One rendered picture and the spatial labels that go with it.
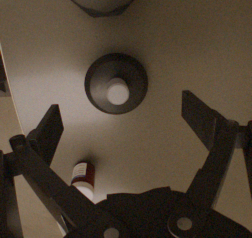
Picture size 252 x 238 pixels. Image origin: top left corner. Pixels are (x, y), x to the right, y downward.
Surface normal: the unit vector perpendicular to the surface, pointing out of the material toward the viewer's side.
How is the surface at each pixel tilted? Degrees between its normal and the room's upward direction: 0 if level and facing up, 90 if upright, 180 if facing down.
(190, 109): 90
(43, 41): 0
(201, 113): 90
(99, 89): 0
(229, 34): 0
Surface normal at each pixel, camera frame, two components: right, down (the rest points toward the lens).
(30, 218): 0.08, 0.40
